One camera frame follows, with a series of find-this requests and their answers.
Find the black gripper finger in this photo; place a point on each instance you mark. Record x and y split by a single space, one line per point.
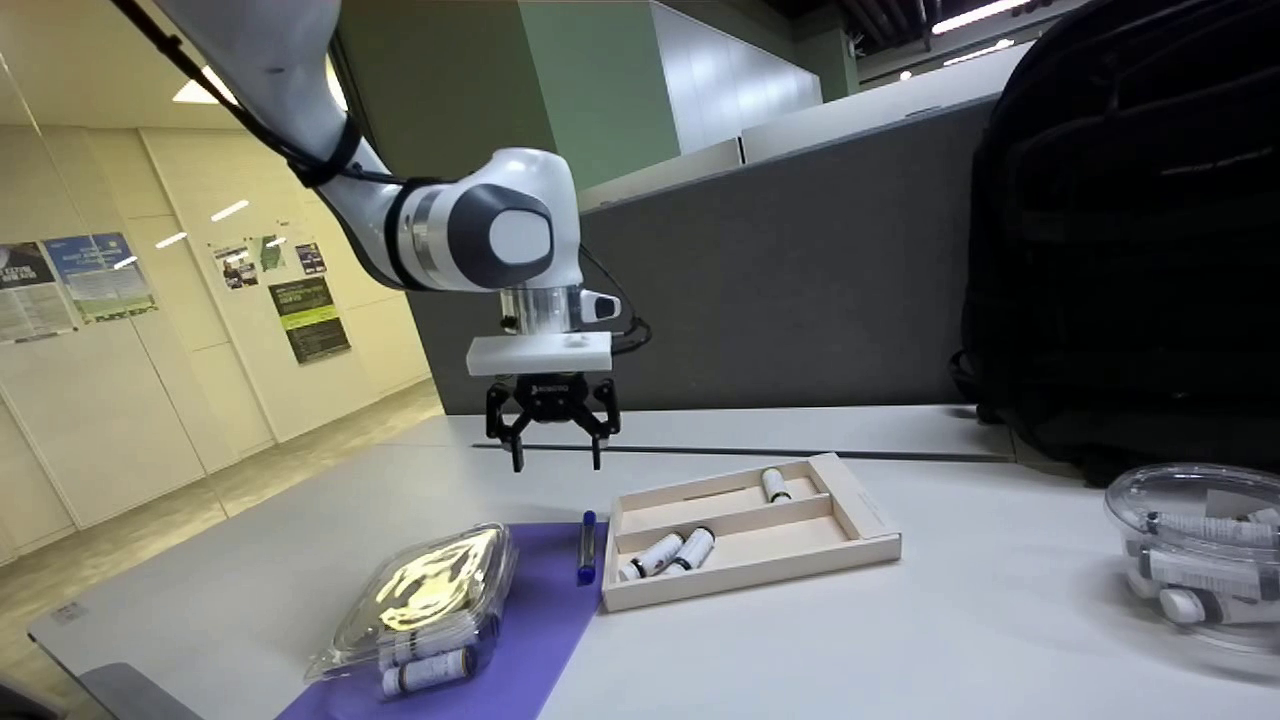
510 422
596 422

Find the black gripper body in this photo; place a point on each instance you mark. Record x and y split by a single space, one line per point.
554 393

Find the blue capped marker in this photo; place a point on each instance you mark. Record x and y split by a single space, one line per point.
584 546

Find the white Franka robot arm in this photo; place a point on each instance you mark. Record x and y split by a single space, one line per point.
442 224

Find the white black capped marker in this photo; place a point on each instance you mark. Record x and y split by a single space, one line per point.
656 554
692 546
428 670
777 486
428 639

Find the shallow wooden box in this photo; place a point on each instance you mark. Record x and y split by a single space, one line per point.
747 534

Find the white marker in bowl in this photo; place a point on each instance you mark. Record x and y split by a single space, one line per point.
1202 524
1205 573
1194 610

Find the purple mat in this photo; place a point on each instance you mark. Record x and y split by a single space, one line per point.
524 641

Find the grey desk partition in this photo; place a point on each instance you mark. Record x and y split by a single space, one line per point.
774 281

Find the green pillar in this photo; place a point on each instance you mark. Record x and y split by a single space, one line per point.
601 83

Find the rectangular ceiling light panel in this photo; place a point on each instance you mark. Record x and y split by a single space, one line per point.
196 95

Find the ceiling strip light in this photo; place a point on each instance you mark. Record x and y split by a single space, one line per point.
982 17

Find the black backpack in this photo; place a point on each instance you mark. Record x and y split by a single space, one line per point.
1133 224

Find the clear glass bowl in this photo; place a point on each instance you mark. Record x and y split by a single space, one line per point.
1194 566

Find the black green wall poster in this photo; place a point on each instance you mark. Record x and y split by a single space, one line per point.
310 320

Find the small dark wall poster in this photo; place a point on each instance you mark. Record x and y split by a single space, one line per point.
310 256

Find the small green wall poster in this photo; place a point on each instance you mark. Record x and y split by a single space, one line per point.
273 255

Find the small photo wall poster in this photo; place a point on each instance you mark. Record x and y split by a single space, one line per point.
236 271

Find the blue green wall poster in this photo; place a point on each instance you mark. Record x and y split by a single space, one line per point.
100 278

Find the grey white wall poster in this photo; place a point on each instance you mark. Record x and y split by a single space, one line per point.
28 293

